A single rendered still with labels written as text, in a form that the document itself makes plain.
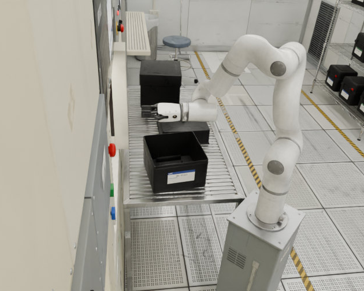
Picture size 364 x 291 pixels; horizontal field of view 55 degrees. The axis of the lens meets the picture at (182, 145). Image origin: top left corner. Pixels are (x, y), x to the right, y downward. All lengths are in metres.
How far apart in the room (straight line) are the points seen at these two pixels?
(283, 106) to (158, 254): 1.48
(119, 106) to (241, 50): 0.69
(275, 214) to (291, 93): 0.57
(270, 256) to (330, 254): 1.13
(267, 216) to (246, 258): 0.25
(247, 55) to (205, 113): 0.34
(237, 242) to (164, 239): 0.92
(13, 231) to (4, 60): 0.10
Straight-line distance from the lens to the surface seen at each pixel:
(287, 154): 1.39
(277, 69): 1.23
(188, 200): 1.71
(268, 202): 1.58
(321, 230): 2.89
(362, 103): 4.32
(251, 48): 1.32
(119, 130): 1.79
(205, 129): 2.07
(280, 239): 1.63
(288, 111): 1.35
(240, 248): 1.74
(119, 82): 1.67
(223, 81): 1.40
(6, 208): 0.23
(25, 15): 0.28
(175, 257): 2.45
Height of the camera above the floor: 1.92
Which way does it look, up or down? 34 degrees down
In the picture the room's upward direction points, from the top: 4 degrees clockwise
